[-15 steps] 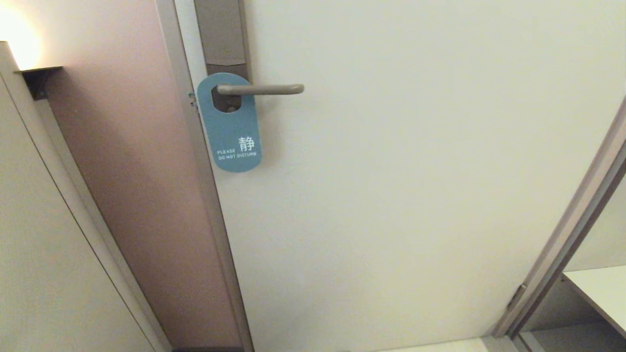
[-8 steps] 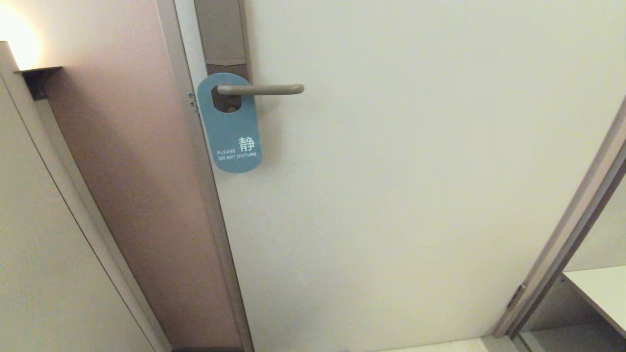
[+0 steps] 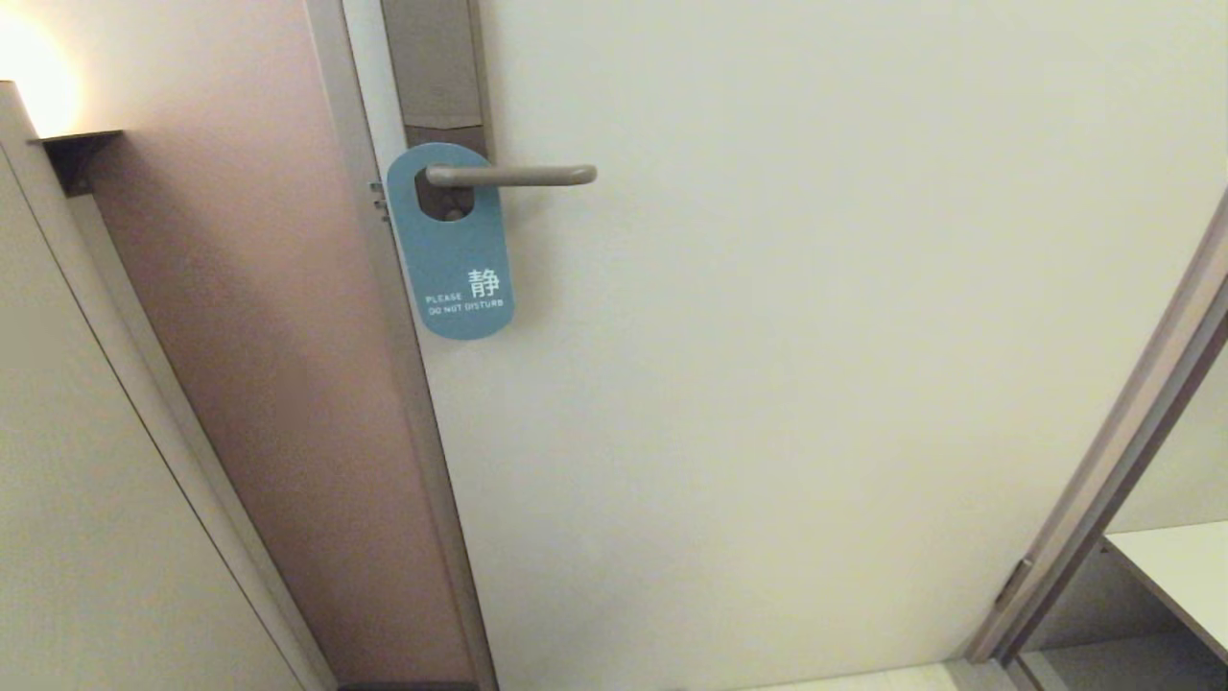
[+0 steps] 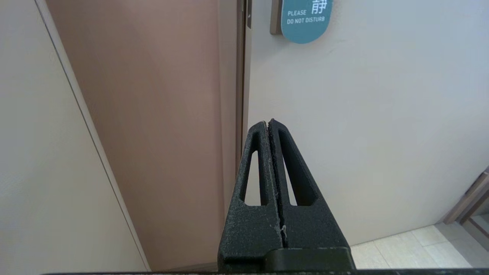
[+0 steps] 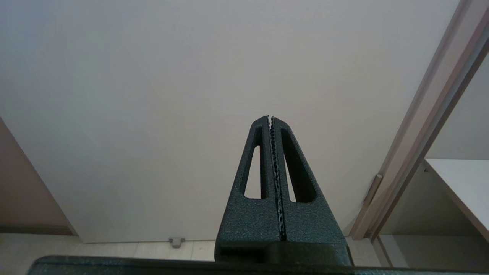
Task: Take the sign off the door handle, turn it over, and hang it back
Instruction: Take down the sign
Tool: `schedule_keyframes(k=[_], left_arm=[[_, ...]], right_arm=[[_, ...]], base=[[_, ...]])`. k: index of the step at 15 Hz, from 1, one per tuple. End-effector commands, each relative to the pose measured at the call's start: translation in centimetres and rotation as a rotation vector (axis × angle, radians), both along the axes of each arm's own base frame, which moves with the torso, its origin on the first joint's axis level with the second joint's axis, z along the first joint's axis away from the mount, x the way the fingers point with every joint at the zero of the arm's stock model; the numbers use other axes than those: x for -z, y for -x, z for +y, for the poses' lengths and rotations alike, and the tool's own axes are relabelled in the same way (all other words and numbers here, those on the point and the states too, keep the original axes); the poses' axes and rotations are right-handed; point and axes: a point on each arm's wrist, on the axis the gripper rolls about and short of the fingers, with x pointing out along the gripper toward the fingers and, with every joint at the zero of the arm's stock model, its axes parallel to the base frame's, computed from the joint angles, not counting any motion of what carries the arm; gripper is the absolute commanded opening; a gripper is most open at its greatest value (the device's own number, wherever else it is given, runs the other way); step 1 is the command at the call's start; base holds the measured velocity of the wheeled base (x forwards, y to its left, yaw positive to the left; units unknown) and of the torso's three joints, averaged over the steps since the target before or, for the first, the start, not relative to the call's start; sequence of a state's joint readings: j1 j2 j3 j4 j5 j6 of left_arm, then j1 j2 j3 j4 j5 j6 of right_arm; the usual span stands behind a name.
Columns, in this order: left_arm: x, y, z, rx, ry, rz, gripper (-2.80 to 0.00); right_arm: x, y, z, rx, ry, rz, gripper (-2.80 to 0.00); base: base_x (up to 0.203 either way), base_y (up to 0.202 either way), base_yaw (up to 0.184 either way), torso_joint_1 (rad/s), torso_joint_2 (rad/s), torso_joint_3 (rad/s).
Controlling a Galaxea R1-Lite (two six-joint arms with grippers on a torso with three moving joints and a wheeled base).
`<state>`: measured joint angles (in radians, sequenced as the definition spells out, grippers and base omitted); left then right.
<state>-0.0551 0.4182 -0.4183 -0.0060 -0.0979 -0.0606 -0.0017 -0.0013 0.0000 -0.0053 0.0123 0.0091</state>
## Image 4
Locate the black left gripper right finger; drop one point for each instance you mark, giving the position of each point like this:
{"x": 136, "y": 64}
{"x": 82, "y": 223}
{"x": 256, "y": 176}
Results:
{"x": 309, "y": 229}

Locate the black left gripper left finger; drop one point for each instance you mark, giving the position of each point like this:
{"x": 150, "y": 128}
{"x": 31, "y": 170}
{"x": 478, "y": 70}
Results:
{"x": 248, "y": 233}

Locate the white door hanger sign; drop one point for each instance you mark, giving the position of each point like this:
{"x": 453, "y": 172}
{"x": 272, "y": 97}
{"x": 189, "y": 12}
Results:
{"x": 305, "y": 26}

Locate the cream white door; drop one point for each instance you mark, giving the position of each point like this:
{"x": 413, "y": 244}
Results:
{"x": 382, "y": 133}

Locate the bronze door lock plate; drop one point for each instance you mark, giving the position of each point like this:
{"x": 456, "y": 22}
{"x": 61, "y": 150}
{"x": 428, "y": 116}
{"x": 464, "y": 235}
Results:
{"x": 276, "y": 17}

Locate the cream wardrobe panel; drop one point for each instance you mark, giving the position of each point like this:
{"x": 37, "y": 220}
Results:
{"x": 38, "y": 172}

